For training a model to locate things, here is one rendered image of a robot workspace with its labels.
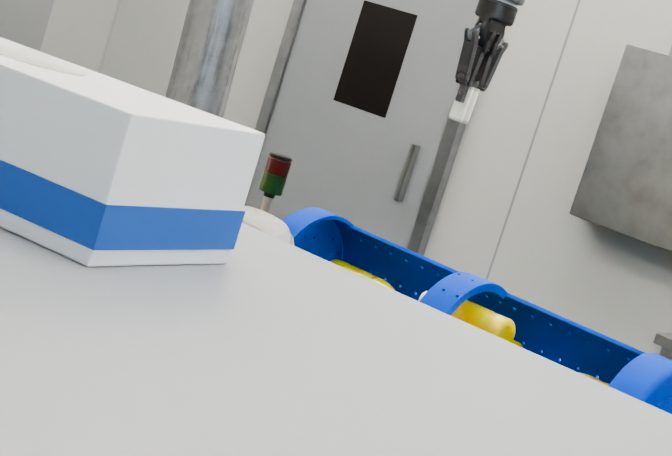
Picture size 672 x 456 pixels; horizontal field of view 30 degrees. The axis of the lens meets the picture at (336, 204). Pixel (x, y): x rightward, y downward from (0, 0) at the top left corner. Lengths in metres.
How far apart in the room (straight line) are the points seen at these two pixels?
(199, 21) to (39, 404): 1.66
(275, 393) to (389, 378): 0.09
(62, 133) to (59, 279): 0.08
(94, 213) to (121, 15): 7.33
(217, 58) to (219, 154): 1.39
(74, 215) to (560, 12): 5.63
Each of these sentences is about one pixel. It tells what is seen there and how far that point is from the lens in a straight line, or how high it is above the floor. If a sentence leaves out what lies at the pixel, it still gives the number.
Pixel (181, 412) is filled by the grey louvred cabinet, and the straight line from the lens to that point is 0.43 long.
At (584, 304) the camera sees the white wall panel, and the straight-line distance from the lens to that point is 5.96.
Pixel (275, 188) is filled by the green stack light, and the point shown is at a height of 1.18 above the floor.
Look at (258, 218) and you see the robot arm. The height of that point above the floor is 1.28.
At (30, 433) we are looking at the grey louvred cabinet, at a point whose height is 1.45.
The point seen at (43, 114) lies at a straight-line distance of 0.61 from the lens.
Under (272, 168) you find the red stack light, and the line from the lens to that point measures 3.19.
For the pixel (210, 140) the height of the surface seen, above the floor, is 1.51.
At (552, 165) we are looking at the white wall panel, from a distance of 6.07.
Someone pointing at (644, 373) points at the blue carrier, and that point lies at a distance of 2.15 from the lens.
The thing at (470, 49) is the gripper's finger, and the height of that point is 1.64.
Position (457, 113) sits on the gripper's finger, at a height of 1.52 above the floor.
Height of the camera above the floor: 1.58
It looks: 7 degrees down
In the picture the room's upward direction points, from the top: 17 degrees clockwise
